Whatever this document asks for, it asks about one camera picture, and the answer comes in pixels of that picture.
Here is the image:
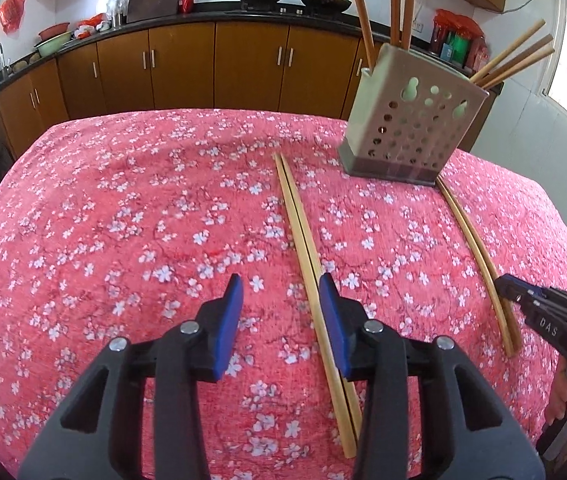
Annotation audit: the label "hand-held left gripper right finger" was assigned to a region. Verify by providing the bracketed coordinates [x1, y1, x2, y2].
[319, 272, 547, 480]

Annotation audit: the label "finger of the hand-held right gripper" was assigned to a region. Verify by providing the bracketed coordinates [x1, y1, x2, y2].
[494, 275, 544, 306]

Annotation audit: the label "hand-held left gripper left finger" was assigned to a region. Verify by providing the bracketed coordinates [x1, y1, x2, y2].
[17, 274, 245, 480]

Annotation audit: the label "wooden chopstick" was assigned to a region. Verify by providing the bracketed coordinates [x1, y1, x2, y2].
[441, 179, 521, 350]
[402, 0, 418, 51]
[344, 0, 378, 58]
[481, 45, 557, 88]
[389, 0, 405, 47]
[436, 181, 513, 357]
[280, 153, 363, 443]
[273, 153, 358, 460]
[469, 19, 547, 83]
[476, 34, 555, 86]

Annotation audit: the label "perforated beige chopstick holder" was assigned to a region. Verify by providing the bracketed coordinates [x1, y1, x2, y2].
[339, 42, 490, 187]

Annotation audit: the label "pink floral tablecloth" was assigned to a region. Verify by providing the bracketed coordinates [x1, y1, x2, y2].
[0, 107, 567, 480]

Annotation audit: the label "reddish oil bottle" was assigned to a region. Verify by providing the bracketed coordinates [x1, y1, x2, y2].
[471, 37, 489, 68]

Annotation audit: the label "green container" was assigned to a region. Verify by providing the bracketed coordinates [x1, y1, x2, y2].
[447, 31, 471, 63]

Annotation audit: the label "brown base cabinets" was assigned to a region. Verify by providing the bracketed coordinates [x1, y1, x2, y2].
[0, 22, 501, 161]

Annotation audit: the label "red bag on bottles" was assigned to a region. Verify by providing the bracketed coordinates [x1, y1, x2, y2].
[433, 8, 484, 61]

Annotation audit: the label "black kitchen countertop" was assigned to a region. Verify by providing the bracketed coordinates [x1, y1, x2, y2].
[0, 1, 501, 113]

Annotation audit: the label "gas stove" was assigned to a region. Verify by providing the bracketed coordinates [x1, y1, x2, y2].
[223, 5, 359, 17]

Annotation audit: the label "red and white bag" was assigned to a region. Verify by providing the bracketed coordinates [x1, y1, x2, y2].
[73, 13, 110, 40]

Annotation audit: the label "green basin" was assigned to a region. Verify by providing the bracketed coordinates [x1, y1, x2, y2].
[33, 31, 73, 58]

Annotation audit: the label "dark wooden cutting board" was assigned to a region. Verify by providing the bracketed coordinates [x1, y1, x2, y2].
[127, 0, 182, 23]

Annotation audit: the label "glass jar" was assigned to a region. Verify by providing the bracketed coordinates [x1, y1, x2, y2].
[107, 0, 129, 27]

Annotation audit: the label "red basin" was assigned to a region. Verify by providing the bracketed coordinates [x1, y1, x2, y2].
[38, 22, 70, 41]

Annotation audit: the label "hanging red plastic bag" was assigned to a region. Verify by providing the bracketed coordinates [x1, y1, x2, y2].
[0, 0, 27, 36]

